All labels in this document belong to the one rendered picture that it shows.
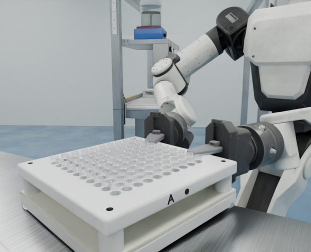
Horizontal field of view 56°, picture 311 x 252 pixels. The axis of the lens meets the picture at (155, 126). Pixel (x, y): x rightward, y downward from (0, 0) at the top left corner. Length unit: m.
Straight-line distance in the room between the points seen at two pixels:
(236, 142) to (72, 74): 5.36
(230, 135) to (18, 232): 0.35
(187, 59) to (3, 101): 5.60
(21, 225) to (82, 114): 5.36
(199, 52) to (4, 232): 0.78
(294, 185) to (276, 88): 0.27
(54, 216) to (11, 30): 5.93
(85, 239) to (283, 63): 0.70
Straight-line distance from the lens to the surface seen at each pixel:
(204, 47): 1.02
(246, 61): 3.04
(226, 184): 0.47
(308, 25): 0.86
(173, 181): 0.38
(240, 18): 1.03
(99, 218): 0.31
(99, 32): 5.67
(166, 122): 0.60
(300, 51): 0.86
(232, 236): 0.42
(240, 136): 0.53
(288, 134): 0.65
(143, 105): 2.07
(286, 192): 0.87
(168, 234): 0.38
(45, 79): 5.98
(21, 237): 0.44
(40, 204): 0.46
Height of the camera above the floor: 1.07
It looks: 11 degrees down
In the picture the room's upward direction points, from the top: straight up
